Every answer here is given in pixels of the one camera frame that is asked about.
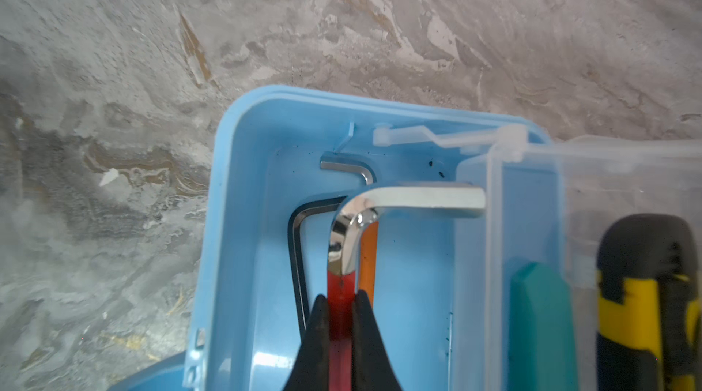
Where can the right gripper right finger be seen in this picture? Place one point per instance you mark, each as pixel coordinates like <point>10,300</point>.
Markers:
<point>371,368</point>

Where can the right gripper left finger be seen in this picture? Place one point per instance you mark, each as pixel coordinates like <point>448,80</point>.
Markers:
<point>311,367</point>

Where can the light blue plastic tool box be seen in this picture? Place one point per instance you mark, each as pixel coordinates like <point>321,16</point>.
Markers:
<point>443,285</point>

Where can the black hex key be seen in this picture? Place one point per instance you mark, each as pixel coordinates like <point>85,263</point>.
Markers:
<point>299,215</point>

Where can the teal tool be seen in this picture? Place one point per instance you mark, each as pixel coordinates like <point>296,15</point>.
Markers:
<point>542,347</point>

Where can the yellow black utility knife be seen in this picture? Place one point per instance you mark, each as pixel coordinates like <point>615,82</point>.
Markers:
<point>649,305</point>

